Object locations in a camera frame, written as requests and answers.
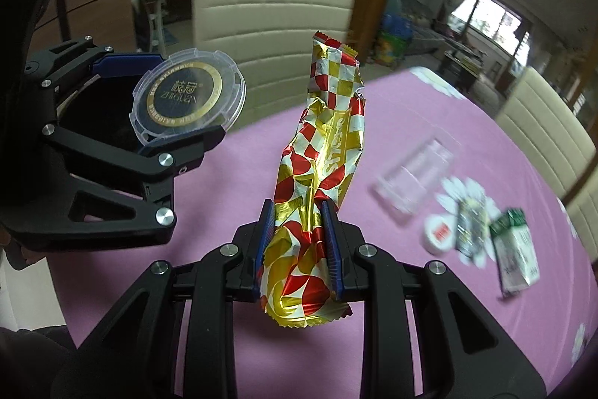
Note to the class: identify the colourful printed bag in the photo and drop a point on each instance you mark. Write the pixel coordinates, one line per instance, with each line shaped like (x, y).
(393, 48)

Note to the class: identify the barred window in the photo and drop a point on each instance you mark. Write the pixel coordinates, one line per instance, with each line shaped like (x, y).
(495, 18)

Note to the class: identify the silver foil wrapper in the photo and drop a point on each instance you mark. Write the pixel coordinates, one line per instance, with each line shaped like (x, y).
(473, 228)

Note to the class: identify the clear plastic tray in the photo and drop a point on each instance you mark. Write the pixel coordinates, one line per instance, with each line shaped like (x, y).
(413, 181)

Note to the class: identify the white round lid red label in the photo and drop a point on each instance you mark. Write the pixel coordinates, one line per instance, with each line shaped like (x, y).
(441, 234)

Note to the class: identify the cream quilted dining chair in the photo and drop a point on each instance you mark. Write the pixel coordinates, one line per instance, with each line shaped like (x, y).
(271, 29)
(542, 132)
(586, 216)

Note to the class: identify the grey patterned sofa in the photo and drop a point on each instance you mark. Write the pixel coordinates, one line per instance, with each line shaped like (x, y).
(420, 20)

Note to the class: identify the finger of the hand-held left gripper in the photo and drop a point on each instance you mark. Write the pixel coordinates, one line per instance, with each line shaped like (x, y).
(182, 158)
(117, 65)

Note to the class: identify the dark coffee table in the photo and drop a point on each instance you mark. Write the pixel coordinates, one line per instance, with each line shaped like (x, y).
(460, 62)

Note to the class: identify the pink floral tablecloth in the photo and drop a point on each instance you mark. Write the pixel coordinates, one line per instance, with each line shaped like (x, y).
(224, 198)

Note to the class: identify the clear round lid black label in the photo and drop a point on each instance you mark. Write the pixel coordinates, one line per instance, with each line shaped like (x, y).
(187, 95)

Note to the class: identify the blue plastic bag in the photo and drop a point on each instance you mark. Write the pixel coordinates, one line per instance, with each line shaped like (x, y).
(396, 24)

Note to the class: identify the green white milk carton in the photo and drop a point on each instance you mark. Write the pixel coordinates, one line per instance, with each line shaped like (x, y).
(514, 254)

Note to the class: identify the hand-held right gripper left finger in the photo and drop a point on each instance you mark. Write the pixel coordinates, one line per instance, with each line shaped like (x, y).
(267, 249)

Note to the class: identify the red gold checkered snack wrapper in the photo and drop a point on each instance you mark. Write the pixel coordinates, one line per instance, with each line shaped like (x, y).
(327, 137)

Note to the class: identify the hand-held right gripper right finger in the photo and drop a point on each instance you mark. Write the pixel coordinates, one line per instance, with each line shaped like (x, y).
(329, 249)

